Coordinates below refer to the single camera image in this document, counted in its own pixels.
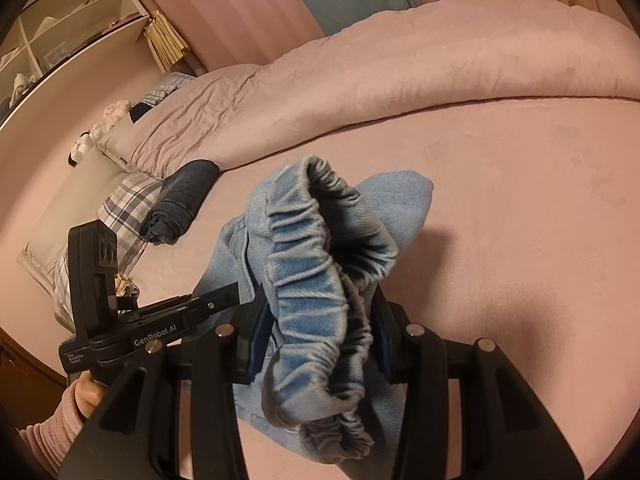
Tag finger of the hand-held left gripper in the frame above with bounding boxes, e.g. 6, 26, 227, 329
175, 281, 242, 319

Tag white shelf unit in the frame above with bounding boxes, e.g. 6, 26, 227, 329
0, 0, 152, 128

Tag black and white plush toy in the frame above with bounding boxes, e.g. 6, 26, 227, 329
67, 130, 94, 167

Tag pink duvet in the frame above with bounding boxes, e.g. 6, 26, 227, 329
97, 0, 640, 182

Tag beige pillow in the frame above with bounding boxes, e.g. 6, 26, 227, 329
16, 151, 128, 282

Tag folded dark blue garment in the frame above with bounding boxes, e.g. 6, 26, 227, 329
138, 159, 224, 247

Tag person's left hand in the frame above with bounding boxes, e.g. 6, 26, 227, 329
74, 370, 109, 419

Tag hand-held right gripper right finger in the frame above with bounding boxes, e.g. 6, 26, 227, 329
367, 285, 587, 480

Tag large plaid pillow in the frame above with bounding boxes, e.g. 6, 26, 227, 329
52, 171, 167, 322

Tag light blue denim pants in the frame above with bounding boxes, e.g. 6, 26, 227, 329
192, 155, 435, 480

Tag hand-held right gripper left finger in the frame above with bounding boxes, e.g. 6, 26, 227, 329
60, 289, 274, 480

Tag beige plush toy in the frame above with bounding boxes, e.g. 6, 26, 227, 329
102, 99, 134, 122

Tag dark wooden furniture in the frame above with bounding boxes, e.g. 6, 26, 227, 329
0, 326, 69, 433

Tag pink bed sheet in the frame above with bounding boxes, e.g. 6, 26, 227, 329
65, 92, 640, 480

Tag small plaid pillow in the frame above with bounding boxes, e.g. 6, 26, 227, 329
131, 71, 197, 124

